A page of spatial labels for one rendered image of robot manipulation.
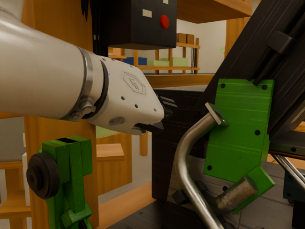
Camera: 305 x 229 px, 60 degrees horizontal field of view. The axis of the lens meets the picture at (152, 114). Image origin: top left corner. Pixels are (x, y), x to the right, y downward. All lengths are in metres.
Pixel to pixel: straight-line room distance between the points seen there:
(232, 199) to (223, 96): 0.21
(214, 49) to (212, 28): 0.81
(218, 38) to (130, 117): 10.69
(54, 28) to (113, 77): 0.32
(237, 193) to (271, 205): 0.37
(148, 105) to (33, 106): 0.14
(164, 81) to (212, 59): 10.06
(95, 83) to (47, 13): 0.35
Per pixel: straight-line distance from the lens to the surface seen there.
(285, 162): 0.71
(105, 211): 0.84
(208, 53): 11.15
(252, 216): 0.81
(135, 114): 0.32
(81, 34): 0.65
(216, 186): 0.60
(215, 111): 0.57
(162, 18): 0.69
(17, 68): 0.24
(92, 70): 0.28
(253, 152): 0.55
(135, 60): 5.71
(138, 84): 0.36
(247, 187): 0.51
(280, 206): 0.90
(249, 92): 0.57
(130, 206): 0.86
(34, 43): 0.26
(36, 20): 0.60
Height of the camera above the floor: 1.29
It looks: 9 degrees down
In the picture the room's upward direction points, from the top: straight up
